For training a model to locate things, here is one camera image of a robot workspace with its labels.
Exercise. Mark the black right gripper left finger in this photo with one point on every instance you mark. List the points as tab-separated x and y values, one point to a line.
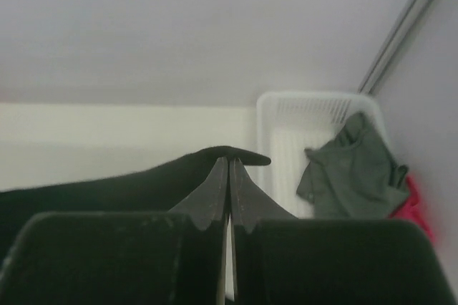
172	257

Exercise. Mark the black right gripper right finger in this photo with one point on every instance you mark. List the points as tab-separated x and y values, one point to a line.
281	259

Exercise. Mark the black t shirt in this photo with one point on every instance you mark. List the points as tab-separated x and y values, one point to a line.
158	189

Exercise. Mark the grey green t shirt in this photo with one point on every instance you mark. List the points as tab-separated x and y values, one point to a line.
354	175

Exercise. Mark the white plastic laundry basket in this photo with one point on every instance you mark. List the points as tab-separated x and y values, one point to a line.
288	122

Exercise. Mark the pink t shirt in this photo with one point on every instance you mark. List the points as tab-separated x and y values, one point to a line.
414	210

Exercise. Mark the right corner aluminium post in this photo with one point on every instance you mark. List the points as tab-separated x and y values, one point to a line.
406	22

